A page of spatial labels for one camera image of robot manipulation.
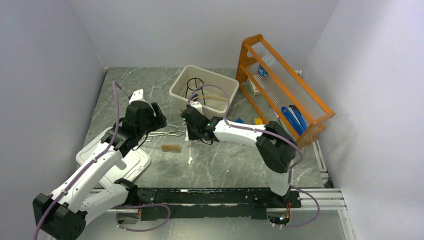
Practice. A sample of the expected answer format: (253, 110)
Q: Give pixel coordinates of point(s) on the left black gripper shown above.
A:
(159, 120)

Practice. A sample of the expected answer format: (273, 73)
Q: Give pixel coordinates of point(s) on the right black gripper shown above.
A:
(191, 136)

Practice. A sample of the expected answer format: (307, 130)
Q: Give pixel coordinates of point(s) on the metal crucible tongs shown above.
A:
(175, 133)

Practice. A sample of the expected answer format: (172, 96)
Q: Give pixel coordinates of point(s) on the yellow rubber tube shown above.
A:
(216, 98)

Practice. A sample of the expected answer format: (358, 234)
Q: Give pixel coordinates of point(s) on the beige plastic bin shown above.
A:
(214, 91)

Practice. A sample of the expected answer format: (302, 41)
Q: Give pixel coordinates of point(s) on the black metal tripod stand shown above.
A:
(191, 89)

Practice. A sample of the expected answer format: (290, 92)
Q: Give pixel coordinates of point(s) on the white powder bag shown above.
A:
(187, 137)

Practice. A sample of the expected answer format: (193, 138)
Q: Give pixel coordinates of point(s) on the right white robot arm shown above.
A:
(274, 145)

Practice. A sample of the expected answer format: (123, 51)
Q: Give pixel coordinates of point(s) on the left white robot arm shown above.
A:
(66, 211)

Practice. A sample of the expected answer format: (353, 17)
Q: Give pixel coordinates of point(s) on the brown test tube brush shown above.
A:
(176, 148)

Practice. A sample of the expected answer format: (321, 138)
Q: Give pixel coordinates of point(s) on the white bin lid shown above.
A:
(130, 167)

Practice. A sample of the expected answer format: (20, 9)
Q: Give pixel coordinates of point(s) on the yellow grey sponge block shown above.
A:
(258, 121)

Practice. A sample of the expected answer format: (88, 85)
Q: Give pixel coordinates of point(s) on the white box on shelf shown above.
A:
(254, 90)

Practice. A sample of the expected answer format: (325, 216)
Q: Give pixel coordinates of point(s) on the blue white cup on shelf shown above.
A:
(261, 71)

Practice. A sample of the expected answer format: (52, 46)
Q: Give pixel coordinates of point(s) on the orange wooden shelf rack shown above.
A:
(281, 88)

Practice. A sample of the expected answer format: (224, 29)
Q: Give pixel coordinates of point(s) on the blue folder on shelf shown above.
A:
(295, 118)

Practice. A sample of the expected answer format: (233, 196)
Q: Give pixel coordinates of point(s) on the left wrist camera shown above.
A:
(137, 95)

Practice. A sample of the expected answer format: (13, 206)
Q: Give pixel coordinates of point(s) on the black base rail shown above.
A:
(195, 203)

